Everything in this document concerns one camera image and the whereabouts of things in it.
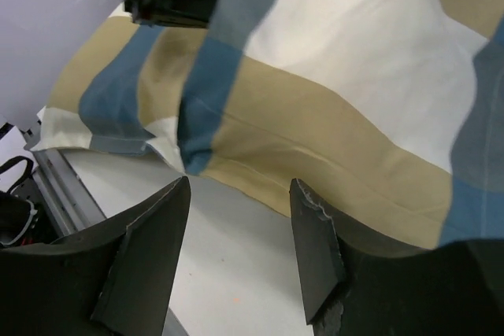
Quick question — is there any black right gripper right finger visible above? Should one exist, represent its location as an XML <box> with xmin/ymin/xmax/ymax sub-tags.
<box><xmin>290</xmin><ymin>179</ymin><xmax>503</xmax><ymax>335</ymax></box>

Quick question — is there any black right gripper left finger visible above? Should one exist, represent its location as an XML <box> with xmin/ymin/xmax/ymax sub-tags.
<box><xmin>1</xmin><ymin>177</ymin><xmax>191</xmax><ymax>335</ymax></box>

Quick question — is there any blue beige white checked pillowcase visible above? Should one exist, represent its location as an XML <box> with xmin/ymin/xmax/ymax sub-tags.
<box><xmin>36</xmin><ymin>0</ymin><xmax>503</xmax><ymax>249</ymax></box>

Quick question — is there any aluminium table frame rail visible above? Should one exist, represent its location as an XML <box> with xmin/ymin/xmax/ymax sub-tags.
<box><xmin>32</xmin><ymin>150</ymin><xmax>106</xmax><ymax>236</ymax></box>

